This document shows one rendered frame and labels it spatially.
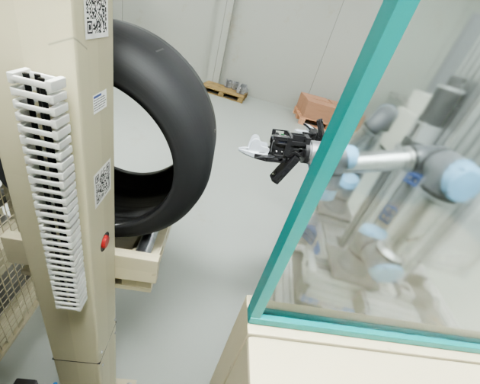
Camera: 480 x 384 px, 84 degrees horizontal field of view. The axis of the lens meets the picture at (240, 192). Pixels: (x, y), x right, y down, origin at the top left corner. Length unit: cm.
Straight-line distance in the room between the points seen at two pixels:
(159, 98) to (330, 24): 668
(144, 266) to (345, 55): 687
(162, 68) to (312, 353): 57
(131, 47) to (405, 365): 68
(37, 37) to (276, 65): 679
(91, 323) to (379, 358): 66
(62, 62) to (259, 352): 42
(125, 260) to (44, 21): 57
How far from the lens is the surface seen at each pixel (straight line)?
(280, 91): 721
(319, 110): 614
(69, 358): 102
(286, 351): 33
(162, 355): 170
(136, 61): 64
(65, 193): 48
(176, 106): 63
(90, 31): 47
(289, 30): 710
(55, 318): 85
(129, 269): 83
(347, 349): 37
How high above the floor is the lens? 154
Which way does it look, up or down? 32 degrees down
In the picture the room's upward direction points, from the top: 17 degrees clockwise
